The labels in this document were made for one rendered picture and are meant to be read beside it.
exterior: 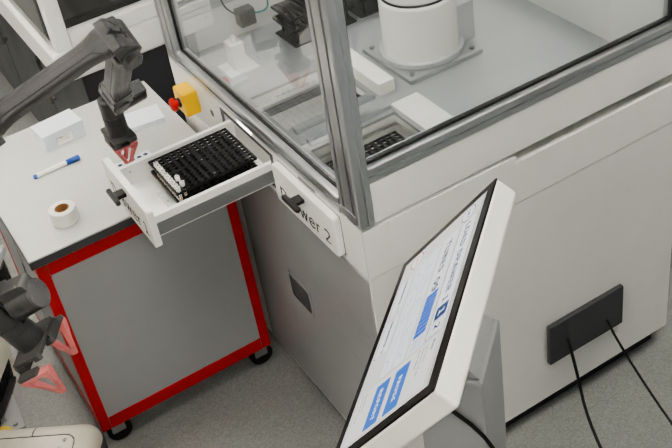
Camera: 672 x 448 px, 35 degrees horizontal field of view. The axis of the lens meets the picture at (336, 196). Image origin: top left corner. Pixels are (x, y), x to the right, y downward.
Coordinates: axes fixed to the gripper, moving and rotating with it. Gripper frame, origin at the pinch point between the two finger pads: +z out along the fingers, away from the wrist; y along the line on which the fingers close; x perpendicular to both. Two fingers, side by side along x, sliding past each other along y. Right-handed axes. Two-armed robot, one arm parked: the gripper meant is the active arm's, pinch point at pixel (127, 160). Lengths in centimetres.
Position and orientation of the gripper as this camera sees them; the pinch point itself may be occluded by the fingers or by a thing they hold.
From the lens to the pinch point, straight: 289.9
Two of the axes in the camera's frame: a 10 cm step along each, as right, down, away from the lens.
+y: -5.3, -4.6, 7.1
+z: 1.3, 7.8, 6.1
